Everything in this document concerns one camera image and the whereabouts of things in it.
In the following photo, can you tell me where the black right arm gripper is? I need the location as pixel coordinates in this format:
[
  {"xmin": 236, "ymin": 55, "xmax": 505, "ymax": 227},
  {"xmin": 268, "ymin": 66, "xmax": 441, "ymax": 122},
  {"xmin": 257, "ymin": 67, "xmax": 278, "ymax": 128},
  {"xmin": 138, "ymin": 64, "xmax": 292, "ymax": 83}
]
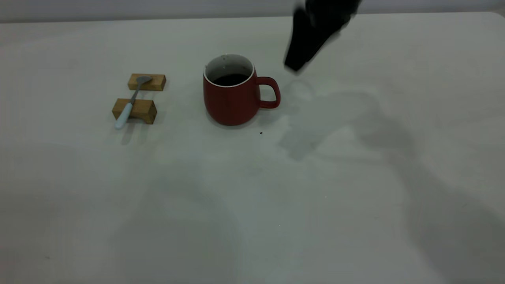
[{"xmin": 284, "ymin": 0, "xmax": 362, "ymax": 74}]

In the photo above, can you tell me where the red ceramic mug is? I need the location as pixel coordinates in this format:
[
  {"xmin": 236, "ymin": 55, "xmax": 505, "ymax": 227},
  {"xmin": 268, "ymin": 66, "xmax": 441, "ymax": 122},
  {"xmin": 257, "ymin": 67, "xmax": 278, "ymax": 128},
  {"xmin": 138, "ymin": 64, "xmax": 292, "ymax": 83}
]
[{"xmin": 203, "ymin": 54, "xmax": 281, "ymax": 126}]

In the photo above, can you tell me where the metal spoon with pale handle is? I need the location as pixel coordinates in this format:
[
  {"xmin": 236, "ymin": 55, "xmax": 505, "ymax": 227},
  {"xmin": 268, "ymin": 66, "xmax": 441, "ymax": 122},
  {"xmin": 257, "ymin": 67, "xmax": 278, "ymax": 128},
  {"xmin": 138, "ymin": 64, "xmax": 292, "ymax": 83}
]
[{"xmin": 114, "ymin": 75, "xmax": 153, "ymax": 130}]

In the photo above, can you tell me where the dark coffee liquid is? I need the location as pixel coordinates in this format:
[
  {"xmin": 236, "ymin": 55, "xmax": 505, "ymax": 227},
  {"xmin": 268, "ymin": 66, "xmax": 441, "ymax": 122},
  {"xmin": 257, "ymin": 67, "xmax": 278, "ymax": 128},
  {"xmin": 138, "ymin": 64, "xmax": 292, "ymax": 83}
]
[{"xmin": 212, "ymin": 73, "xmax": 249, "ymax": 86}]

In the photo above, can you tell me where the flat rectangular wooden block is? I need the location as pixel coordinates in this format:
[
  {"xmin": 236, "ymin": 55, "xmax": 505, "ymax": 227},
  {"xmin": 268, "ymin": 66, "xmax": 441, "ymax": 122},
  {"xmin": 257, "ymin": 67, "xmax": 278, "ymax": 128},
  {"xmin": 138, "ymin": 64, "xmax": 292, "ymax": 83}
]
[{"xmin": 127, "ymin": 73, "xmax": 166, "ymax": 92}]

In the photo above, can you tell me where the arched wooden block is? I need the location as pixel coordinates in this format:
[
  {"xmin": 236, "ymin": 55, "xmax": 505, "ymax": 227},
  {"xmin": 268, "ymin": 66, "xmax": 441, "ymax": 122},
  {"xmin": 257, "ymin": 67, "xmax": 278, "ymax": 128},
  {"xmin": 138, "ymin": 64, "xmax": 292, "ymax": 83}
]
[{"xmin": 112, "ymin": 98, "xmax": 157, "ymax": 125}]

